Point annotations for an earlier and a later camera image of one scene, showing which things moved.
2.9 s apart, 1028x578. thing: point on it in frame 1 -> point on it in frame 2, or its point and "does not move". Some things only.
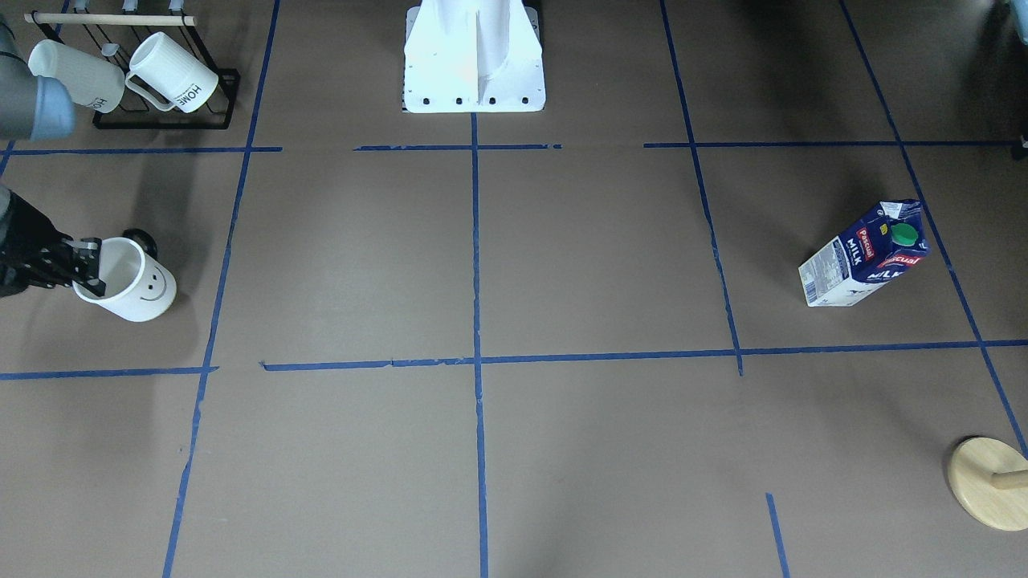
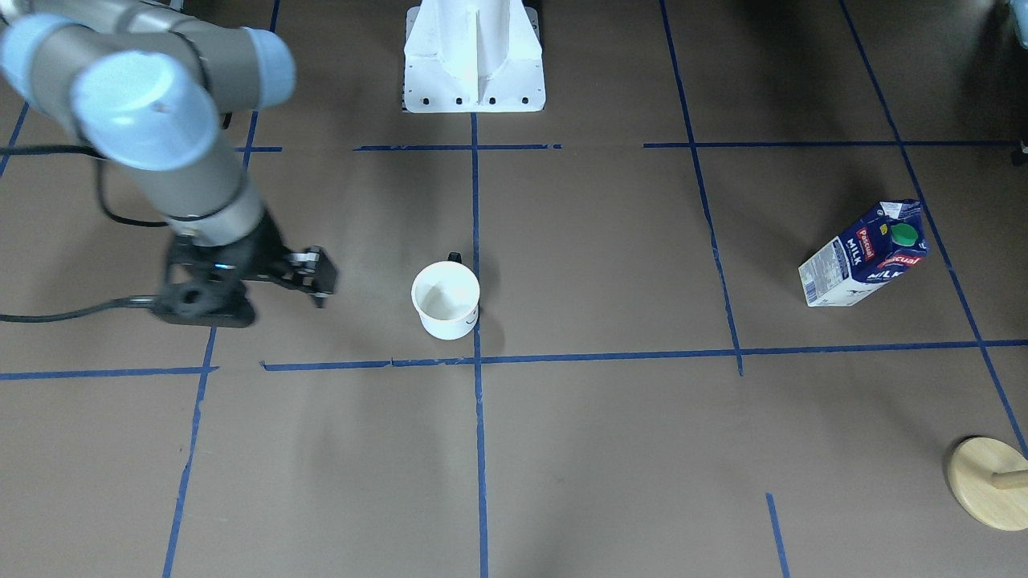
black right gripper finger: [91, 282] -> [314, 271]
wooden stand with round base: [989, 478] does not move
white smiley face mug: [137, 286] -> [446, 295]
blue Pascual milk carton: [892, 237] does not move
